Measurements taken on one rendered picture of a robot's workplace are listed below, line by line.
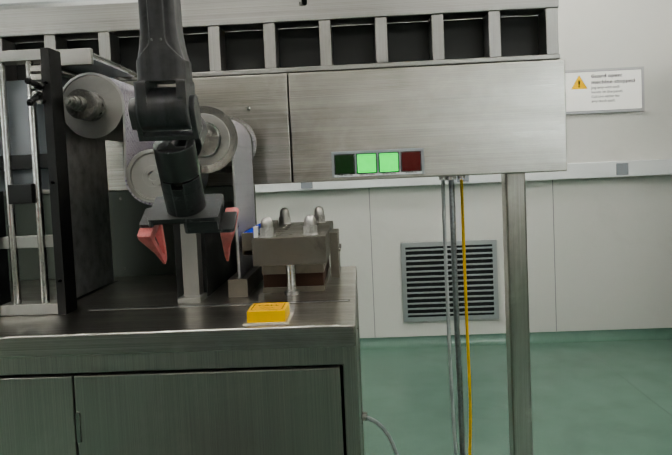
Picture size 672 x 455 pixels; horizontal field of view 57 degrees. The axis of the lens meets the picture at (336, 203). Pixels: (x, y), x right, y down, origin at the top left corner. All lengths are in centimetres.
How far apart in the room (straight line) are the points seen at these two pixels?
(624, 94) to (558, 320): 150
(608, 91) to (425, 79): 272
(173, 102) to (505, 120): 109
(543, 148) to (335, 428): 96
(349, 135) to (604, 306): 300
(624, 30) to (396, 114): 291
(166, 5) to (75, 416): 77
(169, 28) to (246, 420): 71
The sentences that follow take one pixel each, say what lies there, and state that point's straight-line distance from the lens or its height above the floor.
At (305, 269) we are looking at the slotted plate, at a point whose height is 95.
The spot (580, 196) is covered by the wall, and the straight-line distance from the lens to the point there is 426.
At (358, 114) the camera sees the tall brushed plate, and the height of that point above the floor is 132.
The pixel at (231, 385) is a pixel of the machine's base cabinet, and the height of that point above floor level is 79.
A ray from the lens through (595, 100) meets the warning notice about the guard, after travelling 430.
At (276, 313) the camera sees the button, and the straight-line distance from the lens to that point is 113.
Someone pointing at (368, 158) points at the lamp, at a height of 120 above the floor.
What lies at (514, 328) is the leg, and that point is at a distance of 196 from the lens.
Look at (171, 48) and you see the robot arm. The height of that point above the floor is 133.
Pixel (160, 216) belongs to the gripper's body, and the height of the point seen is 111.
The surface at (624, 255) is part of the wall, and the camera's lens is 440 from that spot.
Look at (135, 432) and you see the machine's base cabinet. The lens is 126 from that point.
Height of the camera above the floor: 117
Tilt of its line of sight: 3 degrees down
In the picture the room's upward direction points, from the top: 3 degrees counter-clockwise
